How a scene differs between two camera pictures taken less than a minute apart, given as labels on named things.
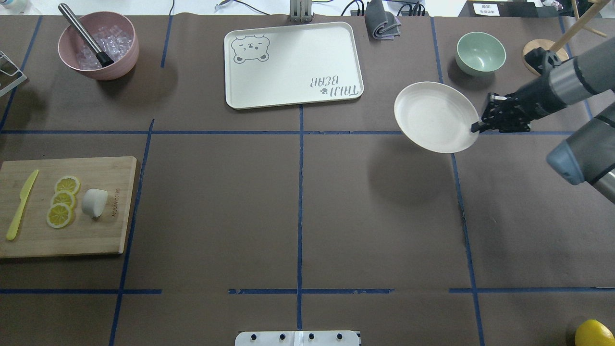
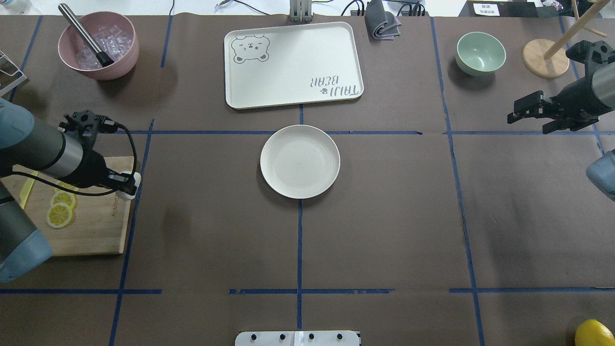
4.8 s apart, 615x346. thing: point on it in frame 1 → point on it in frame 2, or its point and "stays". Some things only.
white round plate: [437, 116] → [300, 161]
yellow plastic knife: [23, 194] stays
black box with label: [500, 8] stays
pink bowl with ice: [116, 35] stays
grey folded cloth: [382, 25] stays
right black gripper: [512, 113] → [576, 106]
